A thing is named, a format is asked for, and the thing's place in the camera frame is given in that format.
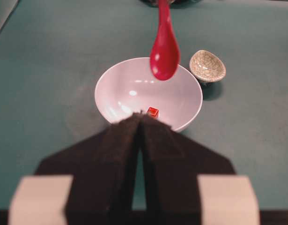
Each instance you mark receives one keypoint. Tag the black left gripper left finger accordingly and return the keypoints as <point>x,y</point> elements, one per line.
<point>103,169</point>

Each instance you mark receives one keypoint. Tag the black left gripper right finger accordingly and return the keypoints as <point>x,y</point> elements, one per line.
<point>171,163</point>

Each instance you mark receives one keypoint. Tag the small red block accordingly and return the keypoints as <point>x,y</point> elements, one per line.
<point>153,112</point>

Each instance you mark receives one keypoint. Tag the pink ceramic spoon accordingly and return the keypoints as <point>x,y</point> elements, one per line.
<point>165,55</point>

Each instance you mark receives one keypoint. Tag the white ceramic bowl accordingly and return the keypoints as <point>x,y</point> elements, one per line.
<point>129,87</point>

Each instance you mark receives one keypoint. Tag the small speckled ceramic cup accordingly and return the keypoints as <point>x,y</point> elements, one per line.
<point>207,68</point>

